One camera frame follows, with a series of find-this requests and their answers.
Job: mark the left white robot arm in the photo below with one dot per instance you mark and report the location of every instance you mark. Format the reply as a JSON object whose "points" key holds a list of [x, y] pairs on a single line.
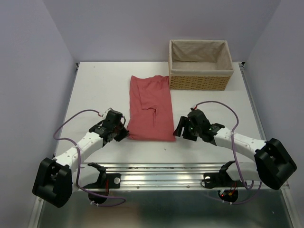
{"points": [[59, 177]]}

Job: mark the aluminium mounting rail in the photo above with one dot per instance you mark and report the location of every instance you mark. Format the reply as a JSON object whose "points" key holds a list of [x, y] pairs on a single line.
{"points": [[180, 176]]}

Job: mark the red t shirt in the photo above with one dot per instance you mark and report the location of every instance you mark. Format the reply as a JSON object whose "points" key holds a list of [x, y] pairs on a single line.
{"points": [[151, 115]]}

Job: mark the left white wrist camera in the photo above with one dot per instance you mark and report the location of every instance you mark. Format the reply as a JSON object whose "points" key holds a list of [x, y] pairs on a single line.
{"points": [[104, 114]]}

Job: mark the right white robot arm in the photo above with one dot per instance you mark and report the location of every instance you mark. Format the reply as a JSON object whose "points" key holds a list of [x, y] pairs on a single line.
{"points": [[270, 163]]}

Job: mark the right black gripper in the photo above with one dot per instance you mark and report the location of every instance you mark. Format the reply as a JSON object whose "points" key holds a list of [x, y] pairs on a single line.
{"points": [[184, 121]]}

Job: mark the wicker basket with liner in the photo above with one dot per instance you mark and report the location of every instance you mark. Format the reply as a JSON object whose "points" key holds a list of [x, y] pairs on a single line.
{"points": [[199, 64]]}

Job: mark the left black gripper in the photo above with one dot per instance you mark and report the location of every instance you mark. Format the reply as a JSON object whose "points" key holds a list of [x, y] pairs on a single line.
{"points": [[123, 134]]}

